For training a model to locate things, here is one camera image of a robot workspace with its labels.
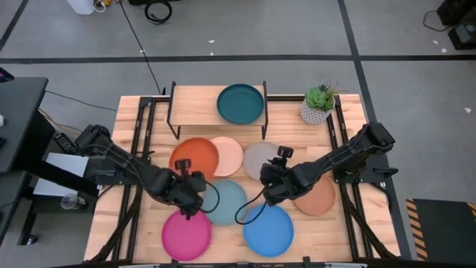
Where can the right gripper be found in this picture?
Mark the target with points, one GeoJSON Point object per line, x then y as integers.
{"type": "Point", "coordinates": [277, 178]}

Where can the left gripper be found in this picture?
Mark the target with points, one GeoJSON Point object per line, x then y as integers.
{"type": "Point", "coordinates": [186, 191]}

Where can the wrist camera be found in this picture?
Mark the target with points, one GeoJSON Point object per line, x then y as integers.
{"type": "Point", "coordinates": [182, 166]}
{"type": "Point", "coordinates": [285, 152]}

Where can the black metal table frame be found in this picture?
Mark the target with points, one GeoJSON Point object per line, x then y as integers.
{"type": "Point", "coordinates": [282, 98]}

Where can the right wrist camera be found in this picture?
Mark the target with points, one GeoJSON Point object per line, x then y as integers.
{"type": "Point", "coordinates": [285, 152]}

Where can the white board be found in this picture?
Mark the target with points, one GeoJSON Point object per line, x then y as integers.
{"type": "Point", "coordinates": [63, 164]}

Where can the black equipment case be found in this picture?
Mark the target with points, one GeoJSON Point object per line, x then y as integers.
{"type": "Point", "coordinates": [463, 15]}

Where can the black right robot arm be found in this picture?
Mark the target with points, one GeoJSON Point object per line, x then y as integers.
{"type": "Point", "coordinates": [334, 160]}

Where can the light teal plate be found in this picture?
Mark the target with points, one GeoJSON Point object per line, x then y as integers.
{"type": "Point", "coordinates": [230, 204]}

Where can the orange plate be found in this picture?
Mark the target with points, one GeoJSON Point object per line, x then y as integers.
{"type": "Point", "coordinates": [193, 152]}

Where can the dark teal plate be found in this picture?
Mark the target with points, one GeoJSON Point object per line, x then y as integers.
{"type": "Point", "coordinates": [240, 104]}

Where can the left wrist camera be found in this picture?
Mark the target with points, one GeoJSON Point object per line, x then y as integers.
{"type": "Point", "coordinates": [182, 166]}

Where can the dark device with coloured screen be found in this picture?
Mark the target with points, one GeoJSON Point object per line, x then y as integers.
{"type": "Point", "coordinates": [5, 75]}

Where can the wooden shelf with black legs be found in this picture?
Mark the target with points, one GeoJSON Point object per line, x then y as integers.
{"type": "Point", "coordinates": [193, 104]}

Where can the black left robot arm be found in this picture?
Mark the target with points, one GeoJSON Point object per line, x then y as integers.
{"type": "Point", "coordinates": [122, 164]}

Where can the magenta plate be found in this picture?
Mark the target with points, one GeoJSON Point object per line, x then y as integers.
{"type": "Point", "coordinates": [186, 238]}

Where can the terracotta plate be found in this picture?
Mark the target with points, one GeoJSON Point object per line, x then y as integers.
{"type": "Point", "coordinates": [316, 201]}

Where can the succulent in white patterned pot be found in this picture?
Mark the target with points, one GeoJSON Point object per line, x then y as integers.
{"type": "Point", "coordinates": [317, 102]}

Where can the white container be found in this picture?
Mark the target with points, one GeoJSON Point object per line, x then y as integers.
{"type": "Point", "coordinates": [80, 5]}

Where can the peach plate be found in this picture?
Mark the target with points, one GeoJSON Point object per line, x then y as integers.
{"type": "Point", "coordinates": [231, 156]}

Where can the black mat with hazard stripes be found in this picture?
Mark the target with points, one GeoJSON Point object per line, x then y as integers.
{"type": "Point", "coordinates": [442, 231]}

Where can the blue plate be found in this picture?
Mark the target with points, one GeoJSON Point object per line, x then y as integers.
{"type": "Point", "coordinates": [268, 232]}

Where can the grey beige plate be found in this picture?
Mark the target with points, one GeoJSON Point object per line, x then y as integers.
{"type": "Point", "coordinates": [256, 156]}

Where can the black desk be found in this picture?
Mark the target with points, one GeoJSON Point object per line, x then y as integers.
{"type": "Point", "coordinates": [18, 119]}

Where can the clear glass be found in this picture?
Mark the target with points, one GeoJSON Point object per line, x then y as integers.
{"type": "Point", "coordinates": [72, 201]}

